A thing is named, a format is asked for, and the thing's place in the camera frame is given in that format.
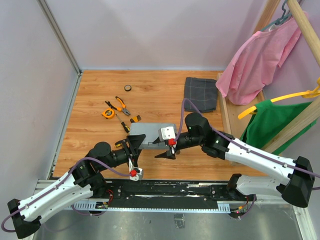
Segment yellow clothes hanger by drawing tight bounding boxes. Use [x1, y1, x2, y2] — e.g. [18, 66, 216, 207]
[237, 78, 320, 120]

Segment teal clothes hanger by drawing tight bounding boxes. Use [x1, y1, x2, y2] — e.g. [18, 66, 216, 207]
[259, 0, 293, 32]

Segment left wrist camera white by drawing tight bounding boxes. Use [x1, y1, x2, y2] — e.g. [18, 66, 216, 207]
[129, 167, 144, 181]

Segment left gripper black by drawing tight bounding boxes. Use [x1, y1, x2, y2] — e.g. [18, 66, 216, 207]
[98, 134, 146, 171]

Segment yellow tape measure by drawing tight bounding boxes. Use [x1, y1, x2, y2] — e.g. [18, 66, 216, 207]
[102, 108, 116, 120]

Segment orange black pliers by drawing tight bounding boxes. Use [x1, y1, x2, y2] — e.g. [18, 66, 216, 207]
[105, 96, 131, 116]

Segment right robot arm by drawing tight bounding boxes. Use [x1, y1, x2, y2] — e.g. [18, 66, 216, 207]
[154, 112, 316, 208]

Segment dark grey checked cloth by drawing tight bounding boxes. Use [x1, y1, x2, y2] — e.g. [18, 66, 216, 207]
[183, 77, 218, 113]

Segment wooden clothes rack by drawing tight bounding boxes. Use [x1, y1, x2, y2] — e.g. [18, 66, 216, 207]
[218, 0, 320, 152]

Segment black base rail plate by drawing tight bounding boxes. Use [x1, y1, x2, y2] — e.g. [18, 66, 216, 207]
[89, 179, 254, 210]

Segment pink shirt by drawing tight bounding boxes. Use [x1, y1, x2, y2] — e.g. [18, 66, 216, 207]
[216, 17, 301, 106]

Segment green shirt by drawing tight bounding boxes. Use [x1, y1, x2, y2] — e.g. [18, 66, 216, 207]
[240, 100, 311, 149]

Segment phillips screwdriver black yellow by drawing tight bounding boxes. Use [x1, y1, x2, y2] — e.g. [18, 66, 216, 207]
[115, 114, 130, 134]

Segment grey plastic tool case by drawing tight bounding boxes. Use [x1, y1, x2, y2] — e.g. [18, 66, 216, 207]
[129, 122, 177, 150]

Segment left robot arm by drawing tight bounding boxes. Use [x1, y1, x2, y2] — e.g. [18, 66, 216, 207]
[7, 134, 146, 239]

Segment hex key set orange holder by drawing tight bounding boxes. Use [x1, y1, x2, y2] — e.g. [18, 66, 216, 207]
[130, 115, 142, 123]

